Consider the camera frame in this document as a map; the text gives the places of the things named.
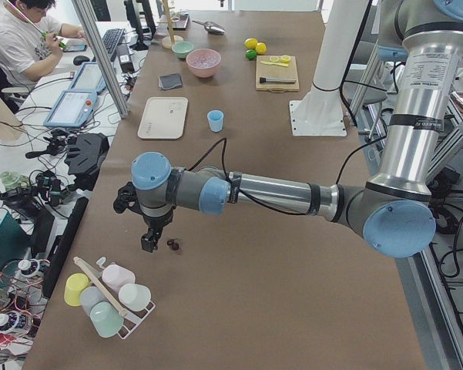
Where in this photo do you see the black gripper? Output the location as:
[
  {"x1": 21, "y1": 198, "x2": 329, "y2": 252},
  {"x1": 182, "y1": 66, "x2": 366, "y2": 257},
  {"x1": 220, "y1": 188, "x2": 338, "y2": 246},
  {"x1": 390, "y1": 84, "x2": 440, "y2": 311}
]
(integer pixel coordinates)
[{"x1": 113, "y1": 182, "x2": 173, "y2": 253}]

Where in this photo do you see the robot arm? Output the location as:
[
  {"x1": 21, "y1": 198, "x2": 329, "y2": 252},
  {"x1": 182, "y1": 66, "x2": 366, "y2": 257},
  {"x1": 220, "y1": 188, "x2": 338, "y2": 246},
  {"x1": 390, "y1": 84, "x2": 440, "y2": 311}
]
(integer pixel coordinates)
[{"x1": 113, "y1": 1, "x2": 463, "y2": 258}]

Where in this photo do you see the pink plastic cup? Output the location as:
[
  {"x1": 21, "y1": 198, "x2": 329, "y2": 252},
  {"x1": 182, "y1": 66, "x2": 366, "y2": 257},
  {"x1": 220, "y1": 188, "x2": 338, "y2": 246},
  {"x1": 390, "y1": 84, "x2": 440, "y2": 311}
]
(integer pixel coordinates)
[{"x1": 101, "y1": 264, "x2": 136, "y2": 294}]

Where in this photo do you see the white plastic cup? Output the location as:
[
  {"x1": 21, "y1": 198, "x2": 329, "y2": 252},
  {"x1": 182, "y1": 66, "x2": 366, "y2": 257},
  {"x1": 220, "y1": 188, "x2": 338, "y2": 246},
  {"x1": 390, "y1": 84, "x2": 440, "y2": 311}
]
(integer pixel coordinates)
[{"x1": 118, "y1": 283, "x2": 152, "y2": 311}]

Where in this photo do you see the grey plastic cup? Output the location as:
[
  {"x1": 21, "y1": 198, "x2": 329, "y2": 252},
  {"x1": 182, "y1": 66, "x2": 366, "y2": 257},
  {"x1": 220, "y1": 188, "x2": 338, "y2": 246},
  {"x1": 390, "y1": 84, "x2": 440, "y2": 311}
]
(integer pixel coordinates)
[{"x1": 80, "y1": 285, "x2": 106, "y2": 316}]

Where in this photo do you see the yellow plastic cup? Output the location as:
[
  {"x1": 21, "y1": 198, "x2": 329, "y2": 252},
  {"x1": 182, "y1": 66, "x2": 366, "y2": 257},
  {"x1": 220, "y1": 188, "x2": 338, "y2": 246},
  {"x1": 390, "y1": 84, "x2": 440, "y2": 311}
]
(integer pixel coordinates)
[{"x1": 64, "y1": 273, "x2": 90, "y2": 307}]

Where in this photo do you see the mint green plastic cup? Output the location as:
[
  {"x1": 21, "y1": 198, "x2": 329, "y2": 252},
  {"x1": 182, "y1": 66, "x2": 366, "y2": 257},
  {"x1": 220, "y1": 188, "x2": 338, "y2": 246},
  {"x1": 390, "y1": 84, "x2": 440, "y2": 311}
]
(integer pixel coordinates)
[{"x1": 89, "y1": 301, "x2": 124, "y2": 338}]

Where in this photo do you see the light blue plastic cup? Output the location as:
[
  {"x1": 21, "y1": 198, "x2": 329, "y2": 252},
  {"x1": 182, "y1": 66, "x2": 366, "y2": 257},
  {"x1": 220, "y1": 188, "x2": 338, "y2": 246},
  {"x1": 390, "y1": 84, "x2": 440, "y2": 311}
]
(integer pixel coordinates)
[{"x1": 207, "y1": 109, "x2": 224, "y2": 133}]

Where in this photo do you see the pink bowl of ice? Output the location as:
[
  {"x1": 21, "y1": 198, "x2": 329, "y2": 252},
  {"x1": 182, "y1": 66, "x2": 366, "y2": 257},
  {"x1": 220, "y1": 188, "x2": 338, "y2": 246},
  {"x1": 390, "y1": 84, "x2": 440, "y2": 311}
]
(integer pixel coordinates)
[{"x1": 186, "y1": 49, "x2": 222, "y2": 78}]

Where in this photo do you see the wooden cup tree stand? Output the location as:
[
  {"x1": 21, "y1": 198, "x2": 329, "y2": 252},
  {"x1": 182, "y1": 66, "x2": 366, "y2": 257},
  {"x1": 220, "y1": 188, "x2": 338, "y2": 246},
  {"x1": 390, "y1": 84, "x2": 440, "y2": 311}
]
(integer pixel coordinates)
[{"x1": 160, "y1": 0, "x2": 183, "y2": 49}]

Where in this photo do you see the metal ice scoop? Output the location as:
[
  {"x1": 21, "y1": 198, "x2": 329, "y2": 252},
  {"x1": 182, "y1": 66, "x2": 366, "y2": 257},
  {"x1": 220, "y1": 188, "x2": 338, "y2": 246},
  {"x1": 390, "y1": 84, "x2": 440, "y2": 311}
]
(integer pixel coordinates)
[{"x1": 192, "y1": 19, "x2": 225, "y2": 35}]

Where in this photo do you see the dark red cherry pair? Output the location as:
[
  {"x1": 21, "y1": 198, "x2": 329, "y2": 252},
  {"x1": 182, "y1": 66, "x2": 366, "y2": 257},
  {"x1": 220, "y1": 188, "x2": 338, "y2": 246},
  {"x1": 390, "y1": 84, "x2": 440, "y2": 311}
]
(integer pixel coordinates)
[{"x1": 166, "y1": 239, "x2": 180, "y2": 251}]

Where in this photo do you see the cream rabbit serving tray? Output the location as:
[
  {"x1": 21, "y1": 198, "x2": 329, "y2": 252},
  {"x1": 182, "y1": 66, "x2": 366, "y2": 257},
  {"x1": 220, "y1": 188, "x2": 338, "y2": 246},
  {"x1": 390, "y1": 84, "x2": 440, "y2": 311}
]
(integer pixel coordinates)
[{"x1": 137, "y1": 97, "x2": 188, "y2": 140}]

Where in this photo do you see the blue teach pendant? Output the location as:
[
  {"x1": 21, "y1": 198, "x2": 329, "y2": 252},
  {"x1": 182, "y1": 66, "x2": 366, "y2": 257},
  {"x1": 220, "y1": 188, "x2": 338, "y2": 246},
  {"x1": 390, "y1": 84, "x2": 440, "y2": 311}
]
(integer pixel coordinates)
[
  {"x1": 43, "y1": 89, "x2": 98, "y2": 128},
  {"x1": 69, "y1": 62, "x2": 106, "y2": 93}
]

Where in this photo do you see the grey folded cloth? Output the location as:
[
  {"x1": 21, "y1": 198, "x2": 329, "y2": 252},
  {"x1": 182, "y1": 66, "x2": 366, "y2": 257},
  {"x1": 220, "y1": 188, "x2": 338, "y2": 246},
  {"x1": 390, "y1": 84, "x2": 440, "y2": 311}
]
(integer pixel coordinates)
[{"x1": 158, "y1": 73, "x2": 183, "y2": 90}]

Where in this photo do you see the mint green bowl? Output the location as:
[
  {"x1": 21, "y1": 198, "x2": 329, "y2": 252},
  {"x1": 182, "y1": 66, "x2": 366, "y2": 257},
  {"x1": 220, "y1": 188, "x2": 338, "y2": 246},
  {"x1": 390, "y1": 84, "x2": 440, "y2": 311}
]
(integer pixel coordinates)
[{"x1": 172, "y1": 41, "x2": 194, "y2": 59}]

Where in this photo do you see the steel muddler black tip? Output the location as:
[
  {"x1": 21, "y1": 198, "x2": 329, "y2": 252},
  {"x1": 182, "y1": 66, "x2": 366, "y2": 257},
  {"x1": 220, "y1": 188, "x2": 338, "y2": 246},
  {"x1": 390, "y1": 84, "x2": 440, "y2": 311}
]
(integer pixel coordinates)
[{"x1": 259, "y1": 77, "x2": 297, "y2": 84}]

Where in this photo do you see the black computer mouse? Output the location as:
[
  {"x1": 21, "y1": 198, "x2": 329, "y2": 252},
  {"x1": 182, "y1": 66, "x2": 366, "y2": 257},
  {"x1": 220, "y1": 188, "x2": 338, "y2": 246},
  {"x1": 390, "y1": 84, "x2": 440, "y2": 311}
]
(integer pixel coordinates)
[{"x1": 72, "y1": 55, "x2": 91, "y2": 66}]

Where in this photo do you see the wooden cutting board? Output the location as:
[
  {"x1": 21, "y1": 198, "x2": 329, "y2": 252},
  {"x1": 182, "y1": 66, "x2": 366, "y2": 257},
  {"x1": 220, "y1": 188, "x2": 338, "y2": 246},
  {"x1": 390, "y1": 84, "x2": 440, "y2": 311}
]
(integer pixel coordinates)
[{"x1": 255, "y1": 55, "x2": 300, "y2": 92}]

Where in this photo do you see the black keyboard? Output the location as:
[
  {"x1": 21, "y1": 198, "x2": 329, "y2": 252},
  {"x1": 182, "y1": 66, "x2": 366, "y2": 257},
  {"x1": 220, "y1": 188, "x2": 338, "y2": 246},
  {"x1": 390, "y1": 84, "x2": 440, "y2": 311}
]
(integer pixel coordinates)
[{"x1": 102, "y1": 29, "x2": 125, "y2": 54}]

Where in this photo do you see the green lime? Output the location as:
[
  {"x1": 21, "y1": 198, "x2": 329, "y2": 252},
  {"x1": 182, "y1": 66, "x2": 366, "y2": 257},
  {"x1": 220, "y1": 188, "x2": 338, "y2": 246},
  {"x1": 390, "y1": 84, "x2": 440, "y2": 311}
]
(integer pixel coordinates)
[{"x1": 245, "y1": 49, "x2": 257, "y2": 60}]

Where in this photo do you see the yellow plastic knife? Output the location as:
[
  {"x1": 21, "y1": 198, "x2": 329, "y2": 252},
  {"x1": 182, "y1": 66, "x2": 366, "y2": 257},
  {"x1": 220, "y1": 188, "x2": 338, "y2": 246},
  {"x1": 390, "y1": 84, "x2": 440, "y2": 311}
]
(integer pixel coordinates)
[{"x1": 260, "y1": 60, "x2": 290, "y2": 68}]

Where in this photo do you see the yellow lemon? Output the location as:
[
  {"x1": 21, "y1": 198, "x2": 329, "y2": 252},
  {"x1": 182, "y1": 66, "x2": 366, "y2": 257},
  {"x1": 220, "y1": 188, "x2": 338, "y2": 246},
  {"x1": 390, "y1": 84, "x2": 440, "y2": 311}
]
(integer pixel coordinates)
[
  {"x1": 254, "y1": 42, "x2": 267, "y2": 55},
  {"x1": 243, "y1": 38, "x2": 258, "y2": 49}
]

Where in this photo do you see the lemon half slice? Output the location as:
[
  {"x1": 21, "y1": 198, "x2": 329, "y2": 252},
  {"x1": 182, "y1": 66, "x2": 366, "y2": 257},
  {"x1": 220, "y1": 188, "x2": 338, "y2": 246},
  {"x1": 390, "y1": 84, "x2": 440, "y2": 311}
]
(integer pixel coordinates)
[{"x1": 279, "y1": 55, "x2": 291, "y2": 64}]

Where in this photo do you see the person in white shirt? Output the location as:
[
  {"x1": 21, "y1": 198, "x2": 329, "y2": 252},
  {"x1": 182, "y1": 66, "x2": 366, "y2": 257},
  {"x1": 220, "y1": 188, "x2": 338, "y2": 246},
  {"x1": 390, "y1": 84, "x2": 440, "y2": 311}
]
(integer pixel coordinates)
[{"x1": 0, "y1": 1, "x2": 86, "y2": 88}]

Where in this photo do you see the wooden rack handle bar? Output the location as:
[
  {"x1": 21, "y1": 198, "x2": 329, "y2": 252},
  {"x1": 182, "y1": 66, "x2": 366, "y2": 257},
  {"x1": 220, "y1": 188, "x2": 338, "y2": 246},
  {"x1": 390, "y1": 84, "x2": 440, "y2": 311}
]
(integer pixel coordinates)
[{"x1": 73, "y1": 256, "x2": 128, "y2": 317}]

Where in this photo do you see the white wire cup rack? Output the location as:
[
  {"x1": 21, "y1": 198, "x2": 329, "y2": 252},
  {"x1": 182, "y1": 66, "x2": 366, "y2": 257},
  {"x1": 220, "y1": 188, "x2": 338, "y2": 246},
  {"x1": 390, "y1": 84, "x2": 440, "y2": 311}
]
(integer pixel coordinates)
[{"x1": 96, "y1": 257, "x2": 156, "y2": 339}]

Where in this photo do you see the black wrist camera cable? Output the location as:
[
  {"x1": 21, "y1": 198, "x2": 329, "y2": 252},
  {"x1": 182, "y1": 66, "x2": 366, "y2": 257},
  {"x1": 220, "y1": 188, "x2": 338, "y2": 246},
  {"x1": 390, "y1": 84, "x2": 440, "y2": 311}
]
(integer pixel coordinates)
[{"x1": 186, "y1": 137, "x2": 388, "y2": 217}]

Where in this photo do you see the black plastic bracket part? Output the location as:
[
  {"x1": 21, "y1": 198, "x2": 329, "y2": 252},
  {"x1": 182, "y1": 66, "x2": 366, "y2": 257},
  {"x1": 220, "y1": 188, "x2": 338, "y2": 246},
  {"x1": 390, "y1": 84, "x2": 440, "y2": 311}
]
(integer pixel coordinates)
[{"x1": 65, "y1": 133, "x2": 109, "y2": 190}]

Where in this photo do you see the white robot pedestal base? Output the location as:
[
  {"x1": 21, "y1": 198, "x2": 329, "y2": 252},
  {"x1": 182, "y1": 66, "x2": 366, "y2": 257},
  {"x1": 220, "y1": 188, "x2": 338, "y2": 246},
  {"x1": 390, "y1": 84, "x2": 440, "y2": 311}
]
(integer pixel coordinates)
[{"x1": 290, "y1": 0, "x2": 371, "y2": 136}]

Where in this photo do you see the aluminium frame post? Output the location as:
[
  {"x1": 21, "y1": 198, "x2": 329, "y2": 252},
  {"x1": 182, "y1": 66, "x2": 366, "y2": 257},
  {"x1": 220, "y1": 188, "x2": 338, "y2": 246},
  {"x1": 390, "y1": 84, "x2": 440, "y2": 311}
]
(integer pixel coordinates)
[{"x1": 72, "y1": 0, "x2": 129, "y2": 119}]

